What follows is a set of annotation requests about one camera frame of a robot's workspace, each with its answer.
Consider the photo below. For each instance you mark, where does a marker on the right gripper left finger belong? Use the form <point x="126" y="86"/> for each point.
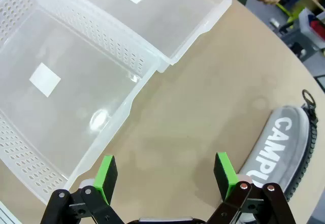
<point x="105" y="183"/>

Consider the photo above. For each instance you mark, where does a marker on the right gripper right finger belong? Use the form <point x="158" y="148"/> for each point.
<point x="228" y="180"/>

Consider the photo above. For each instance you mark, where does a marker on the grey CAMPUS pencil pouch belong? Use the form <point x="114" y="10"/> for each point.
<point x="287" y="145"/>

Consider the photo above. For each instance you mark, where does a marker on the clear perforated plastic basket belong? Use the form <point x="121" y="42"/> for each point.
<point x="63" y="107"/>
<point x="165" y="23"/>

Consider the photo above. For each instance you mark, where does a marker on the grey plastic storage bin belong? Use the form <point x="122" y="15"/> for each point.
<point x="304" y="23"/>

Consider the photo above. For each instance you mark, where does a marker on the red cloth in bin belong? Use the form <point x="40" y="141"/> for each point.
<point x="318" y="29"/>

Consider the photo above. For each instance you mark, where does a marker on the lime green frame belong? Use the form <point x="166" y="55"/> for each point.
<point x="284" y="9"/>

